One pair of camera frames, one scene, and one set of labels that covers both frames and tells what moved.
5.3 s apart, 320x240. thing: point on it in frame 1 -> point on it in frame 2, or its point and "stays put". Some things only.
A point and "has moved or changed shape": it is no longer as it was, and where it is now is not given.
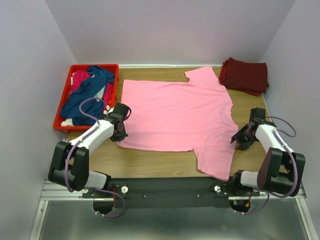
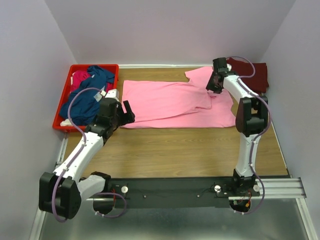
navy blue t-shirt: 81,108 stays put
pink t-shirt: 195,115 has moved or changed shape
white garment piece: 67,122 stays put
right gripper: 243,145 -> 209,85
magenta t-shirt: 79,76 stays put
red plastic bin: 65,91 stays put
